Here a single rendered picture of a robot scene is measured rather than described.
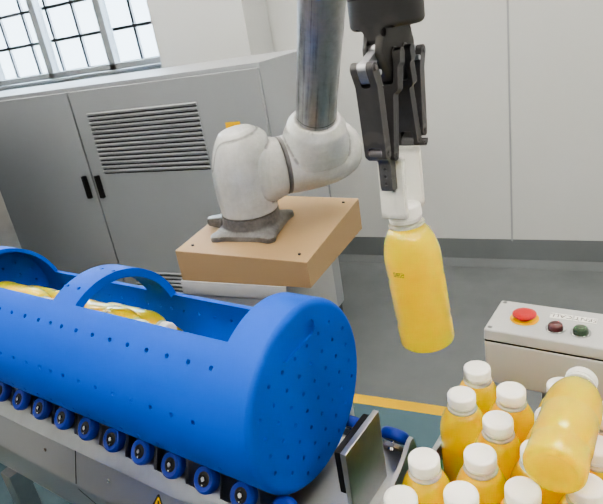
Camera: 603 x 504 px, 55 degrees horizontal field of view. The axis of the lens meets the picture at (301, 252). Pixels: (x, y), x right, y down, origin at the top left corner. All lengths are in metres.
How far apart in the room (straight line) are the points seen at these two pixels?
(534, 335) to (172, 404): 0.54
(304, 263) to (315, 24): 0.52
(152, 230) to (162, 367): 2.22
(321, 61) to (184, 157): 1.53
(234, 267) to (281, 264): 0.14
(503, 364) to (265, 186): 0.75
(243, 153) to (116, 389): 0.71
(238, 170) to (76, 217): 2.03
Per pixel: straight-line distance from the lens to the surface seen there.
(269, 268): 1.40
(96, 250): 3.37
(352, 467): 0.84
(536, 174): 3.56
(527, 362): 0.97
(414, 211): 0.65
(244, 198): 1.45
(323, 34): 1.27
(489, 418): 0.82
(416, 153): 0.66
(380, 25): 0.59
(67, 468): 1.28
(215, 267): 1.48
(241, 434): 0.76
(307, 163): 1.45
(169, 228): 2.96
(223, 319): 1.11
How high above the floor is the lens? 1.60
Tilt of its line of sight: 22 degrees down
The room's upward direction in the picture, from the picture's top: 10 degrees counter-clockwise
